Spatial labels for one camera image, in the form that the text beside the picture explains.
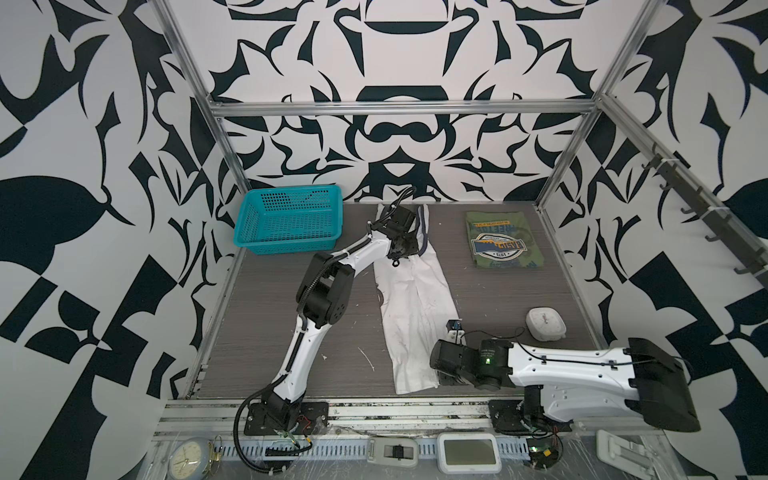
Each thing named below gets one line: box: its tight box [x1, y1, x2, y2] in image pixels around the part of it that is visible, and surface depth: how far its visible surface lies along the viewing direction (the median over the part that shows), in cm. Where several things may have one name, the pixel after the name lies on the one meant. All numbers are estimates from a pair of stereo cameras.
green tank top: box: [466, 211, 545, 269], surface depth 107 cm
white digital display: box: [436, 432, 503, 474], surface depth 68 cm
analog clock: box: [168, 437, 209, 480], surface depth 67 cm
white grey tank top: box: [376, 204, 461, 395], surface depth 94 cm
